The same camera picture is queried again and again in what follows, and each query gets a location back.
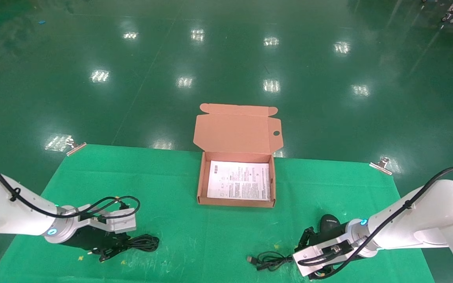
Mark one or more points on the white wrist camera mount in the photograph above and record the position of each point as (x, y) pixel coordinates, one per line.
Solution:
(116, 222)
(317, 255)

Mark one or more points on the white printed instruction sheet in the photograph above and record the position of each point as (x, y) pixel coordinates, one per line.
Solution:
(238, 181)

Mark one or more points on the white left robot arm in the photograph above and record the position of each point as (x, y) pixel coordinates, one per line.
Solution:
(6, 208)

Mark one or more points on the silver cloth clamp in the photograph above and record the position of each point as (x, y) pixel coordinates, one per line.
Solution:
(381, 166)
(76, 147)

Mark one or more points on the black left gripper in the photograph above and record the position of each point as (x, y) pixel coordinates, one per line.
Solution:
(83, 239)

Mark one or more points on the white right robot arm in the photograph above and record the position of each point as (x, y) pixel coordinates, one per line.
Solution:
(427, 216)

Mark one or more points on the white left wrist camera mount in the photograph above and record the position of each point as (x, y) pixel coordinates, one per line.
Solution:
(116, 222)

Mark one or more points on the brown cardboard box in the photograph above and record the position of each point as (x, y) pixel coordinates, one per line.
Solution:
(236, 131)

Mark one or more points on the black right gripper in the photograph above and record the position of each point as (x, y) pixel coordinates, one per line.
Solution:
(336, 243)

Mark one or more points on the green table cloth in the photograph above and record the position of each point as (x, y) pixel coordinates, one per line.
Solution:
(210, 243)

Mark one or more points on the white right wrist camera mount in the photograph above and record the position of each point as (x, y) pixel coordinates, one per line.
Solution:
(317, 255)

